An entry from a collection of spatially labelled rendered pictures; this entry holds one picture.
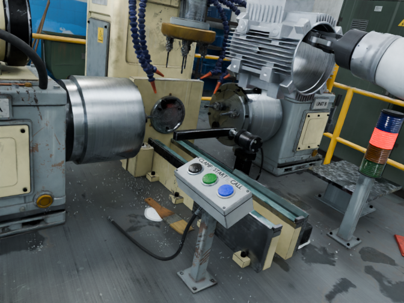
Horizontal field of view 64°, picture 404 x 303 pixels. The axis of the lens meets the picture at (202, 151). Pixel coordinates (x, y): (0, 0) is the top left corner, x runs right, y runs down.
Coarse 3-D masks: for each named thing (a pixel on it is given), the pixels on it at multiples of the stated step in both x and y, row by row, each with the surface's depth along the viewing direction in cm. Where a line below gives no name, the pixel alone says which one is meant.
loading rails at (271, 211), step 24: (192, 144) 121; (168, 168) 111; (264, 192) 95; (264, 216) 92; (288, 216) 86; (240, 240) 84; (264, 240) 78; (288, 240) 86; (240, 264) 81; (264, 264) 81
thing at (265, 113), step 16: (224, 96) 126; (240, 96) 120; (256, 96) 120; (208, 112) 134; (224, 112) 127; (240, 112) 120; (256, 112) 118; (272, 112) 124; (240, 128) 121; (256, 128) 121; (272, 128) 127; (224, 144) 130
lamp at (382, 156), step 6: (372, 144) 90; (366, 150) 93; (372, 150) 90; (378, 150) 89; (384, 150) 88; (390, 150) 89; (366, 156) 91; (372, 156) 90; (378, 156) 89; (384, 156) 89; (378, 162) 89; (384, 162) 90
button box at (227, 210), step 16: (192, 160) 71; (176, 176) 69; (192, 176) 66; (224, 176) 65; (192, 192) 66; (208, 192) 62; (240, 192) 60; (208, 208) 63; (224, 208) 58; (240, 208) 60; (224, 224) 60
